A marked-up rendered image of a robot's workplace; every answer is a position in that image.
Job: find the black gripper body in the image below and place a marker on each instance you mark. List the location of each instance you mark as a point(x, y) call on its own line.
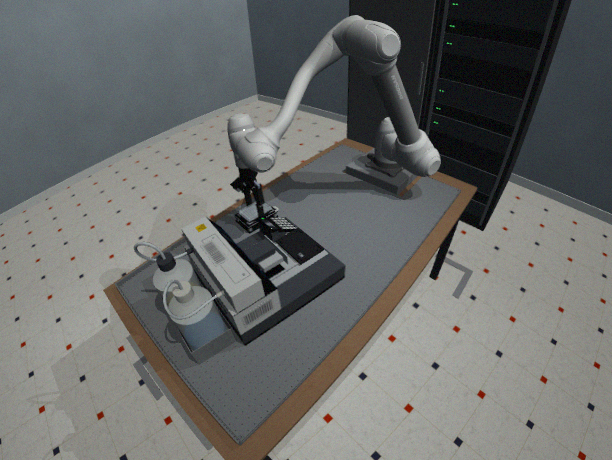
point(248, 174)

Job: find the grey bottle with blue liquid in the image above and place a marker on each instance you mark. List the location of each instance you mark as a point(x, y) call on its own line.
point(203, 326)

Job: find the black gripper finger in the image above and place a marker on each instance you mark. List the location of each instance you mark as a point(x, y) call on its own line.
point(247, 195)
point(258, 195)

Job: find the grey curved hose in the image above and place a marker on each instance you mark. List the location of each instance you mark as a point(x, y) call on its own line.
point(156, 248)

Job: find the clear bottle with black cap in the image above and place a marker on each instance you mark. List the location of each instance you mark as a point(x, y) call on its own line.
point(172, 269)

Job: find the dark grey raised edge strip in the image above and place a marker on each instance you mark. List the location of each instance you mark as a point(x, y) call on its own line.
point(131, 275)

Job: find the grey flexible hose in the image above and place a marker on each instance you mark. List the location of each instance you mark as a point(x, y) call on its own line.
point(186, 316)

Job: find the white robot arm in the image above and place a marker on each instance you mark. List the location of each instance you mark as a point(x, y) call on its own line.
point(373, 45)

